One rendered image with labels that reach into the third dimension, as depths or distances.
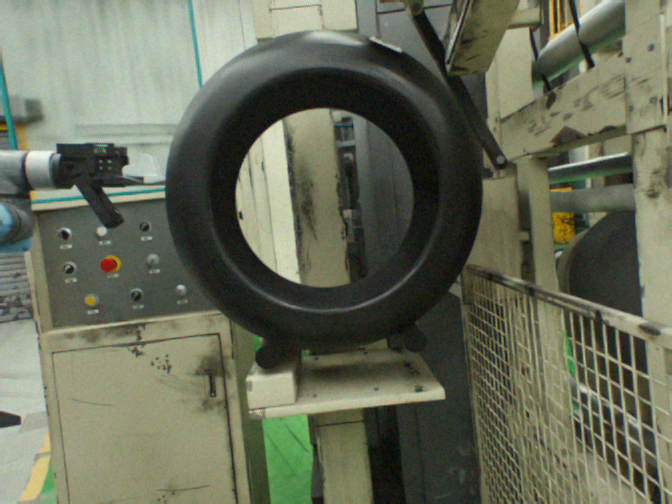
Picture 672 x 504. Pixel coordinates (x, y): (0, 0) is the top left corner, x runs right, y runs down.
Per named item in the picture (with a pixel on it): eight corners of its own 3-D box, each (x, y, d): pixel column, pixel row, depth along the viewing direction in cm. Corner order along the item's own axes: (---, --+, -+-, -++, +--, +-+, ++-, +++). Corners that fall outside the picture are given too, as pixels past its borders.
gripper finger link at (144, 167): (168, 152, 106) (118, 152, 106) (170, 184, 107) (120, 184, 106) (173, 154, 109) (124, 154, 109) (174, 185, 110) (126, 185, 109)
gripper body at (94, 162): (117, 142, 105) (48, 141, 105) (119, 189, 106) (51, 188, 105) (131, 147, 113) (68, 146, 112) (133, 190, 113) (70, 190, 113)
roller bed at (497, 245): (445, 294, 154) (435, 186, 152) (498, 288, 154) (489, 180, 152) (463, 305, 134) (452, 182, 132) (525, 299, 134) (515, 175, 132)
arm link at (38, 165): (27, 189, 105) (49, 191, 113) (53, 189, 105) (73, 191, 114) (24, 148, 105) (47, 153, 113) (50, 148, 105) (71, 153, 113)
